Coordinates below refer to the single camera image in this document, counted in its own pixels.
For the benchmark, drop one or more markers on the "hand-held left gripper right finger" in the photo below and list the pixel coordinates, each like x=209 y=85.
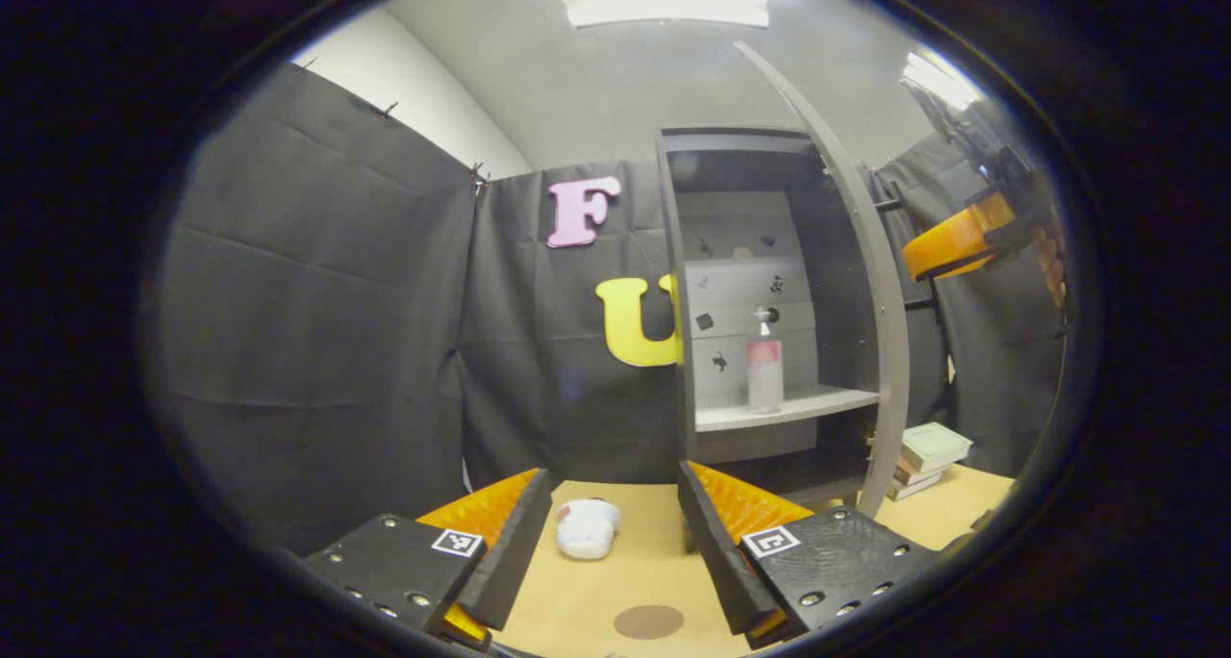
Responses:
x=716 y=552

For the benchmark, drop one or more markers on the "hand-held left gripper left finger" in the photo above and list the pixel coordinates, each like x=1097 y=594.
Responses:
x=510 y=562

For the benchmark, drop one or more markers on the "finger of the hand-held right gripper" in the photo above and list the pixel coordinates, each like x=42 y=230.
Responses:
x=947 y=244
x=1051 y=268

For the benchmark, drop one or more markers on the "round brown coaster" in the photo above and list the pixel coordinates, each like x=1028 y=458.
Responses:
x=649 y=622

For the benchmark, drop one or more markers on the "clear bottle with pink label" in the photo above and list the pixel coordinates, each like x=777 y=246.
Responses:
x=766 y=379

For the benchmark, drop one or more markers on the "dark grey cabinet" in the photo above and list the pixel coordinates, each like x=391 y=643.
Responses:
x=837 y=283

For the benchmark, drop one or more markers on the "white cabinet shelf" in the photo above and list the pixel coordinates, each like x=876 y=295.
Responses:
x=817 y=406

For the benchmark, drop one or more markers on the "white soft toy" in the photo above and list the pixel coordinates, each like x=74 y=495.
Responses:
x=587 y=531

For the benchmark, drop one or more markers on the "narrow ceiling light panel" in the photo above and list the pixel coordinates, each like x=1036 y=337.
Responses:
x=938 y=79

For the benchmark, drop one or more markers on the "white book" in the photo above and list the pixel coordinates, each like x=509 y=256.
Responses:
x=909 y=490

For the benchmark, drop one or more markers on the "brown book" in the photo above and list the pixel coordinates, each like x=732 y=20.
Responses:
x=914 y=472

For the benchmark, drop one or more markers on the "black backdrop cloth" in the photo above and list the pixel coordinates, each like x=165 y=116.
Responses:
x=308 y=302

